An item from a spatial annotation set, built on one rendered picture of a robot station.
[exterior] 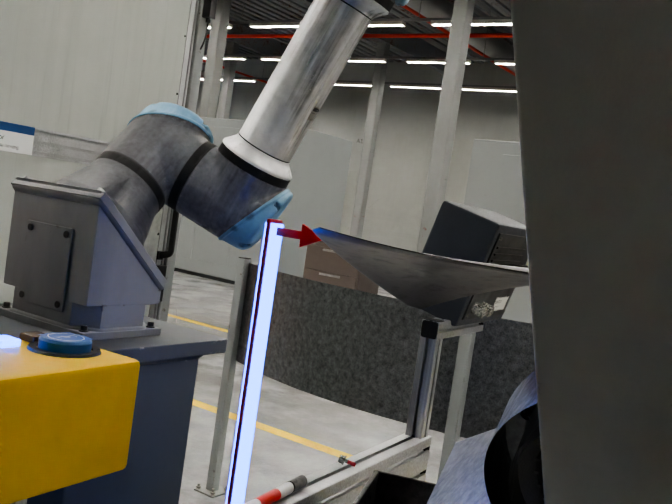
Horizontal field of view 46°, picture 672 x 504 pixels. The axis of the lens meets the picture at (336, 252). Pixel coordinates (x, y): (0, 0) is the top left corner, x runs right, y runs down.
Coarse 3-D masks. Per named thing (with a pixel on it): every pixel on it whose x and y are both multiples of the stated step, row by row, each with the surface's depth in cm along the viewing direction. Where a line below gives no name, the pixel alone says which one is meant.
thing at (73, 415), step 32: (0, 352) 57; (32, 352) 59; (96, 352) 61; (0, 384) 51; (32, 384) 53; (64, 384) 55; (96, 384) 58; (128, 384) 61; (0, 416) 51; (32, 416) 53; (64, 416) 56; (96, 416) 58; (128, 416) 61; (0, 448) 51; (32, 448) 54; (64, 448) 56; (96, 448) 59; (128, 448) 62; (0, 480) 52; (32, 480) 54; (64, 480) 57
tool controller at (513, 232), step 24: (456, 216) 132; (480, 216) 131; (504, 216) 154; (432, 240) 134; (456, 240) 132; (480, 240) 130; (504, 240) 134; (432, 312) 134; (456, 312) 132; (480, 312) 134
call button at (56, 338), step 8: (40, 336) 61; (48, 336) 60; (56, 336) 61; (64, 336) 61; (72, 336) 62; (80, 336) 62; (40, 344) 60; (48, 344) 59; (56, 344) 59; (64, 344) 59; (72, 344) 60; (80, 344) 60; (88, 344) 61; (56, 352) 59; (64, 352) 59; (72, 352) 60; (80, 352) 60; (88, 352) 61
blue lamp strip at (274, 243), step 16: (272, 224) 81; (272, 240) 81; (272, 256) 82; (272, 272) 82; (272, 288) 83; (256, 336) 82; (256, 352) 82; (256, 368) 82; (256, 384) 83; (256, 400) 83; (240, 448) 82; (240, 464) 82; (240, 480) 83; (240, 496) 83
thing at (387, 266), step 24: (336, 240) 70; (360, 240) 67; (360, 264) 77; (384, 264) 75; (408, 264) 73; (432, 264) 71; (456, 264) 66; (480, 264) 64; (504, 264) 69; (384, 288) 83; (408, 288) 82; (432, 288) 81; (456, 288) 80; (480, 288) 79; (504, 288) 78
